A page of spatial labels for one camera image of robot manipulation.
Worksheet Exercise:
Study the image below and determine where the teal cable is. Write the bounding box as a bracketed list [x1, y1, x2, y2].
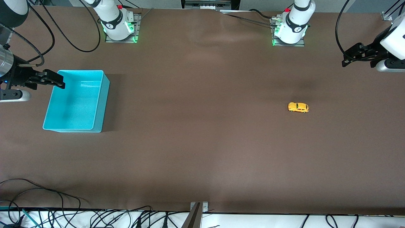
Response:
[0, 206, 41, 228]

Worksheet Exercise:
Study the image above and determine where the small metal mount bracket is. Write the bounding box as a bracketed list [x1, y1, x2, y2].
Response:
[190, 202, 209, 213]

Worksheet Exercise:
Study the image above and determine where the black tangled cable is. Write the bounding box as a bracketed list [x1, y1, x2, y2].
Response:
[90, 206, 153, 228]

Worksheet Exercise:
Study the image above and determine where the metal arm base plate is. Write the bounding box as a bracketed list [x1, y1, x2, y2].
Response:
[270, 17, 305, 47]
[105, 13, 142, 43]

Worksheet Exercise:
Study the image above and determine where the grey camera mount pole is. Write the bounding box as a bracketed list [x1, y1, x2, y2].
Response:
[181, 203, 202, 228]

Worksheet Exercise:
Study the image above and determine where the black base power cable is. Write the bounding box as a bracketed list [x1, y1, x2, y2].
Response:
[248, 9, 273, 20]

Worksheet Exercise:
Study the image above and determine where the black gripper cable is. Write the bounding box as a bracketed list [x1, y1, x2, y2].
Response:
[0, 23, 45, 67]

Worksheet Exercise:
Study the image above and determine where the yellow beetle toy car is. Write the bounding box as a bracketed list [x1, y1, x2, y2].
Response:
[288, 102, 309, 113]

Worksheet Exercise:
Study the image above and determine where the long black arm cable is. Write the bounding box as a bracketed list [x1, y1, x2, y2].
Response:
[28, 0, 101, 53]
[28, 5, 55, 64]
[335, 0, 352, 62]

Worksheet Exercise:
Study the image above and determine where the turquoise plastic bin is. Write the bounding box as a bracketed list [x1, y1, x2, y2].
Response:
[43, 70, 110, 133]

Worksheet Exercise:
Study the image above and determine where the black looped floor cable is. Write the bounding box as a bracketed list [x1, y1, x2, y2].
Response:
[0, 178, 82, 228]

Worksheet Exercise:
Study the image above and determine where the black grey control box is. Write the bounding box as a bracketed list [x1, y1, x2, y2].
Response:
[181, 0, 240, 10]

